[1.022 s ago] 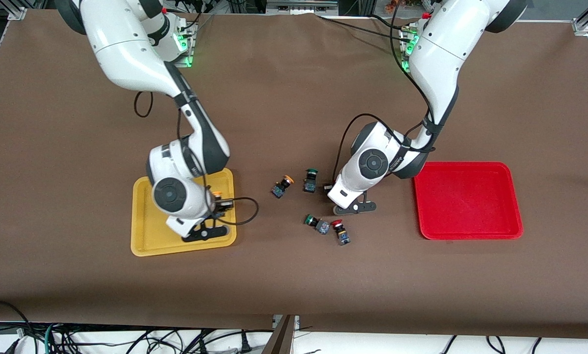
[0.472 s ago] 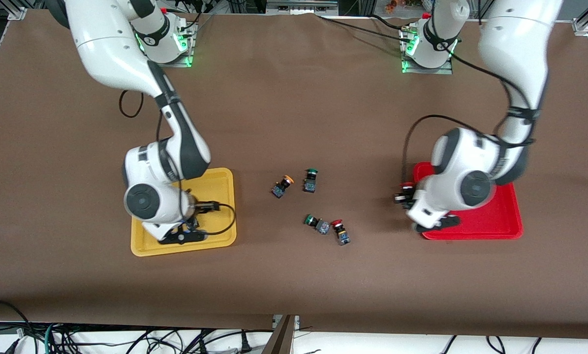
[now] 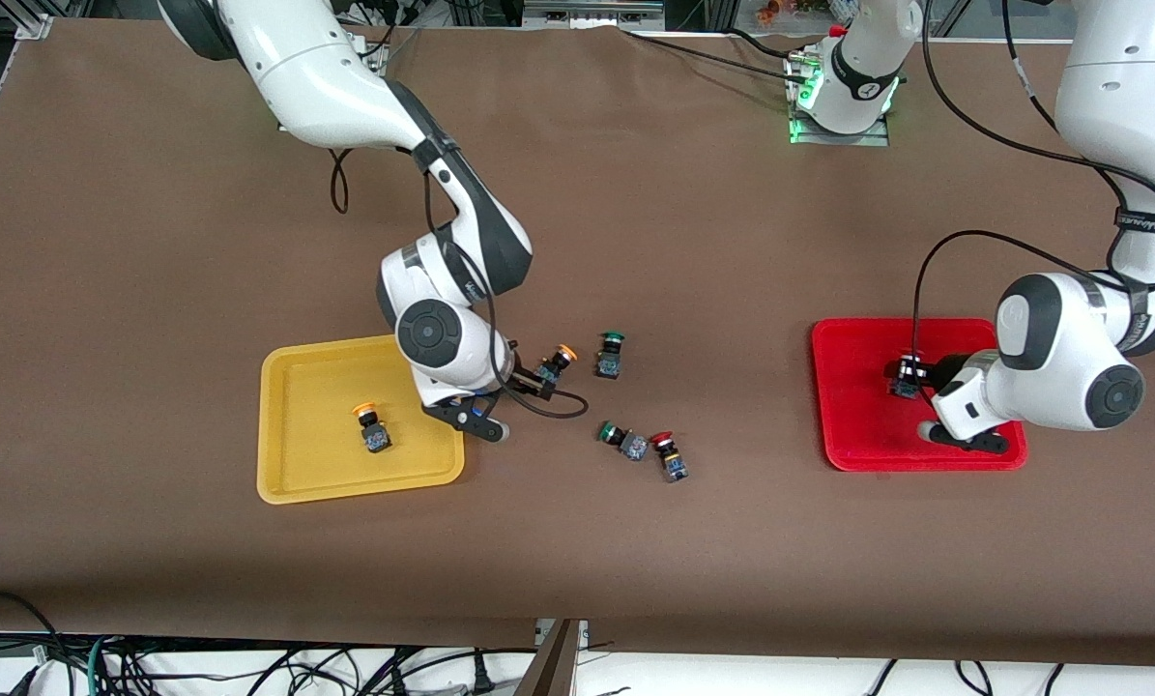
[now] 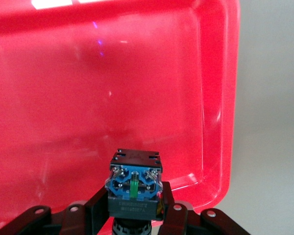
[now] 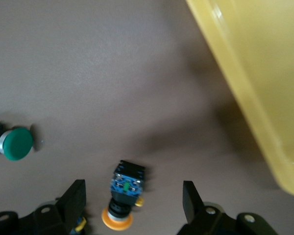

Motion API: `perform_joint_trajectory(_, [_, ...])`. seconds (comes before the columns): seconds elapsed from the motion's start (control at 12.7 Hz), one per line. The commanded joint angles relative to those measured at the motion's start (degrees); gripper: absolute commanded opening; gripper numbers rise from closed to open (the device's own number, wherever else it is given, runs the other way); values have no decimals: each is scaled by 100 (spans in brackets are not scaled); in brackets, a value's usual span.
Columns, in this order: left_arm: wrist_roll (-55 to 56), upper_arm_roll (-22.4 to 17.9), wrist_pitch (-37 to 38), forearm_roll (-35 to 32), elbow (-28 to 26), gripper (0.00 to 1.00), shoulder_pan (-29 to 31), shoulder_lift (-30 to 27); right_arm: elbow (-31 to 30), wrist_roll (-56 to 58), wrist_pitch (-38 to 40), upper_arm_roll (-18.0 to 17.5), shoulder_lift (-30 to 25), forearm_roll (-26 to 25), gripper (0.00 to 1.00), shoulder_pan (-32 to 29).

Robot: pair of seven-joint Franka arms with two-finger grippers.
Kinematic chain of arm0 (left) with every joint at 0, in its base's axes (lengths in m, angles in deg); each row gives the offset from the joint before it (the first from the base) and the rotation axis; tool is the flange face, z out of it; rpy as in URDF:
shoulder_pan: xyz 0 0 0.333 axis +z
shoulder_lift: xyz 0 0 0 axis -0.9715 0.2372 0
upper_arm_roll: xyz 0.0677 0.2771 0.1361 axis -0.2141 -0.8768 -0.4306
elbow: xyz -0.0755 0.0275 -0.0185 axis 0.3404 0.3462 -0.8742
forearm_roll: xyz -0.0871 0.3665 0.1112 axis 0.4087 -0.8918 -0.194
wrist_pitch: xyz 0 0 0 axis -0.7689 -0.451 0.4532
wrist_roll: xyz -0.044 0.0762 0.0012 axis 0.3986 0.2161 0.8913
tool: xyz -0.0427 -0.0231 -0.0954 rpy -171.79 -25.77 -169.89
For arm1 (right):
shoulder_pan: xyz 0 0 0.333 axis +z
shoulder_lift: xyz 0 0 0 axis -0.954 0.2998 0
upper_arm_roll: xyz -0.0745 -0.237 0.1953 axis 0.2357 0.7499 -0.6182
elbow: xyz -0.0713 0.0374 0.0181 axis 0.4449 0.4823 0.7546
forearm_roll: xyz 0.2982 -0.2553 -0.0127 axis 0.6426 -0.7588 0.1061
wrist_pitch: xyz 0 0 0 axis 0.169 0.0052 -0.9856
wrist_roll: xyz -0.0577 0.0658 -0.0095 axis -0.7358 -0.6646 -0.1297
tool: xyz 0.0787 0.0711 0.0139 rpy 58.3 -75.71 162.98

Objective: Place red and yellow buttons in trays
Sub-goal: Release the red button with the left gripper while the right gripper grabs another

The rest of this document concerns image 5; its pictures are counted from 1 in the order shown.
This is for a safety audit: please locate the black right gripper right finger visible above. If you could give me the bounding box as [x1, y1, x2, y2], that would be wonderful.
[176, 180, 279, 235]

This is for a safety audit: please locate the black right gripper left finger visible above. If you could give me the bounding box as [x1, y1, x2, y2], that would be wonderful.
[0, 179, 87, 235]

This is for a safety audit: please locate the yellow plastic tray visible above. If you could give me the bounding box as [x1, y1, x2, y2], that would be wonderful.
[185, 0, 294, 198]

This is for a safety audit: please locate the green push button switch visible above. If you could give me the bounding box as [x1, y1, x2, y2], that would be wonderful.
[0, 121, 34, 162]

